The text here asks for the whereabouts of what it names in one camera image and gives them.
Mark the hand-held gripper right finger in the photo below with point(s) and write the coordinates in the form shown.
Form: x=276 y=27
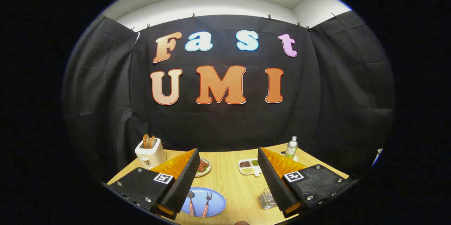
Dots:
x=275 y=182

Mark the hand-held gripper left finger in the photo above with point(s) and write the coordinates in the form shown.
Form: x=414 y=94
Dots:
x=183 y=186

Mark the perforated metal basket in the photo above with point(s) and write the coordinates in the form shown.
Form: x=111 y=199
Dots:
x=267 y=200

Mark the white divided tray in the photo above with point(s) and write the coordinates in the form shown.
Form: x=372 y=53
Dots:
x=256 y=172

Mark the white oval food plate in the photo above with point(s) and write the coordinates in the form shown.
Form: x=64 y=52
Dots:
x=207 y=172

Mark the brown braised meat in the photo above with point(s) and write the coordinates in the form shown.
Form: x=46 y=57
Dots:
x=203 y=165

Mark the pile of yellow soybeans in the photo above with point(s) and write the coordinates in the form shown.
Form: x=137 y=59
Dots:
x=248 y=170

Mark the small white square dish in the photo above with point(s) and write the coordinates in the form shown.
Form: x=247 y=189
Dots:
x=296 y=158

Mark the pile of dark red beans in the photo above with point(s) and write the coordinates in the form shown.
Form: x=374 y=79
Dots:
x=245 y=164

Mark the blue round plate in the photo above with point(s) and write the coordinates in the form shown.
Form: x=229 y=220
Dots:
x=216 y=202

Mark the silver bottle with green label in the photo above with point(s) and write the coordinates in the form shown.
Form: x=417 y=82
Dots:
x=291 y=149

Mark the cream white toaster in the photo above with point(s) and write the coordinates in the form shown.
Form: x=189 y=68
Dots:
x=149 y=156

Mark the brown toast slice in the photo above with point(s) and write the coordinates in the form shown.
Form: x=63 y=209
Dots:
x=152 y=142
x=145 y=141

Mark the black backdrop cloth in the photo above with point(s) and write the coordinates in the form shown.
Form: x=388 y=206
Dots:
x=225 y=126

